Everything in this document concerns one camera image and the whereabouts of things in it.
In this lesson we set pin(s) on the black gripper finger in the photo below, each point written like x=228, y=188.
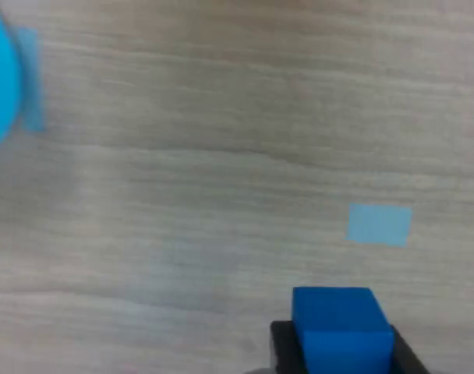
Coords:
x=404, y=358
x=285, y=346

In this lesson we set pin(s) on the blue cube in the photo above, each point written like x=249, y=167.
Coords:
x=338, y=323

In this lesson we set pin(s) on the blue tape piece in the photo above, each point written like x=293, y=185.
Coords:
x=379, y=225

